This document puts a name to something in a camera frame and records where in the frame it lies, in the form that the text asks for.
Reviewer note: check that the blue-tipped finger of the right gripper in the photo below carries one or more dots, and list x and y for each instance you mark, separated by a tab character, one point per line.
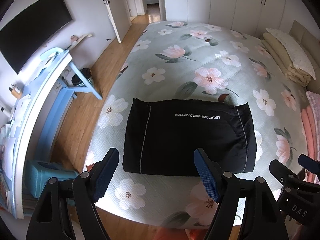
309	164

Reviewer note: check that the black wall television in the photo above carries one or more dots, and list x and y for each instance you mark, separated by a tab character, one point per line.
28	30

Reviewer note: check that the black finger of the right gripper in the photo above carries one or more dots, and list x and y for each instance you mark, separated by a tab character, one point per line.
284	175

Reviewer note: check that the white wardrobe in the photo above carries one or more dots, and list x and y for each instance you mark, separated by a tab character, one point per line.
251	17

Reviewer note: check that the white bedroom door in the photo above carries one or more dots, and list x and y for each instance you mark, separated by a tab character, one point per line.
119	17

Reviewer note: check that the folded pink blanket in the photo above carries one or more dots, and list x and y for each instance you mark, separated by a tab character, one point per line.
309	130

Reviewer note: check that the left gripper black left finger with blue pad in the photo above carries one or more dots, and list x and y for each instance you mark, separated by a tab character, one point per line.
51	219

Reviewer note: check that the beige upholstered headboard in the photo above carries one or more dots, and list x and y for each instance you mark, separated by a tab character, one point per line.
310	45

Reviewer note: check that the white floral pillow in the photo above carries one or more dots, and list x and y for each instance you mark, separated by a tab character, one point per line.
295	51

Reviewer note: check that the black hooded jacket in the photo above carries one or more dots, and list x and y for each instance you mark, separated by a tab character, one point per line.
161	137

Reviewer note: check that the teal storage box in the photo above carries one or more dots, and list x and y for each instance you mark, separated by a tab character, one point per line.
37	173

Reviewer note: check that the wooden wall shelf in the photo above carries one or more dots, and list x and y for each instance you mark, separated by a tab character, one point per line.
75	40

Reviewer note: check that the purple patterned folded blanket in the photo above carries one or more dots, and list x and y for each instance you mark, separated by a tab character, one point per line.
314	101

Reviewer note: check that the folded beige quilt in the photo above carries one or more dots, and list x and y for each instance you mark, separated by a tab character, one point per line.
283	60

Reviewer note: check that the light blue desk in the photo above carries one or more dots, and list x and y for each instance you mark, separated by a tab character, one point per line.
35	120

